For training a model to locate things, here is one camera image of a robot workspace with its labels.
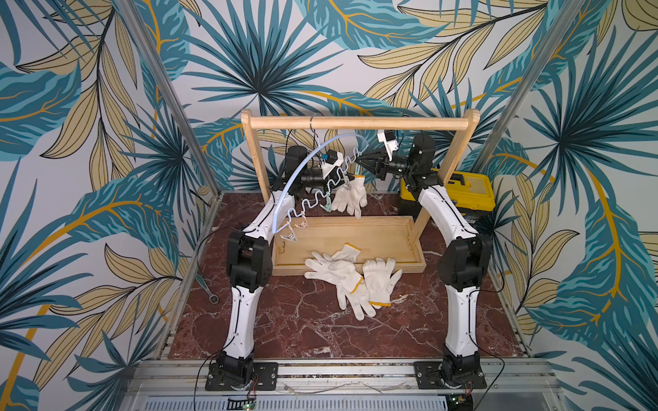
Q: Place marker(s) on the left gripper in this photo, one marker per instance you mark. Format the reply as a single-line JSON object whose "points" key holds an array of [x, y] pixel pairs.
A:
{"points": [[344, 176]]}

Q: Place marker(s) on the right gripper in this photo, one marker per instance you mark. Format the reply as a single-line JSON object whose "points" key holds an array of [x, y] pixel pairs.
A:
{"points": [[383, 168]]}

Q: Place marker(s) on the white glove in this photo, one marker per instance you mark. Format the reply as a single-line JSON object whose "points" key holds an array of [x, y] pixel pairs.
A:
{"points": [[359, 301], [347, 253], [351, 197], [341, 273]]}

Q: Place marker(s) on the light blue clip hanger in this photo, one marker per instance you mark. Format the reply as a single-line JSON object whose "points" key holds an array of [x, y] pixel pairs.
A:
{"points": [[292, 201]]}

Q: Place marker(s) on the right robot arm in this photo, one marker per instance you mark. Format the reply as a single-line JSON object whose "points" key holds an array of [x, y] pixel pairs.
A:
{"points": [[464, 264]]}

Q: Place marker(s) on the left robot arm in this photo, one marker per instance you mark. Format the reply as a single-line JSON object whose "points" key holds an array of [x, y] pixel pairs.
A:
{"points": [[249, 258]]}

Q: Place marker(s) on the green clothespin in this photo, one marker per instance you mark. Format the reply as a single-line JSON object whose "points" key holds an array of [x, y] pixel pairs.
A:
{"points": [[328, 207]]}

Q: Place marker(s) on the white glove back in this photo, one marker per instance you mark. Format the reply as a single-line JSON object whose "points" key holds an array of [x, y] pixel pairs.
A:
{"points": [[347, 253]]}

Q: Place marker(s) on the wooden hanging rack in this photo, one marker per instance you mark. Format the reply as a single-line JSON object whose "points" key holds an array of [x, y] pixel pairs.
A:
{"points": [[399, 235]]}

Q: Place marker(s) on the yellow black toolbox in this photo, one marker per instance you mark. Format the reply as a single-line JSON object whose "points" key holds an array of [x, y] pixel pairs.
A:
{"points": [[472, 194]]}

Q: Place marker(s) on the white glove bottom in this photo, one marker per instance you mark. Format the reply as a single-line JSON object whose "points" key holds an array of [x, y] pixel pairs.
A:
{"points": [[359, 301]]}

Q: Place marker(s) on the teal wrench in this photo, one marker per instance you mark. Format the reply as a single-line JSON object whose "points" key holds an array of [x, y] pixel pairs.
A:
{"points": [[213, 298]]}

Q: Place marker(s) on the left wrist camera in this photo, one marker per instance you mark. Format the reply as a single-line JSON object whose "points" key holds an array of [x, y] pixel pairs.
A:
{"points": [[331, 160]]}

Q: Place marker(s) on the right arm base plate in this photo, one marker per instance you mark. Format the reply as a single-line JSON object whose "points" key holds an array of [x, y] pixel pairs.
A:
{"points": [[435, 375]]}

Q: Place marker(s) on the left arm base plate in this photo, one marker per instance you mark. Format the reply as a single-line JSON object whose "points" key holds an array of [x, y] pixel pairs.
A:
{"points": [[259, 376]]}

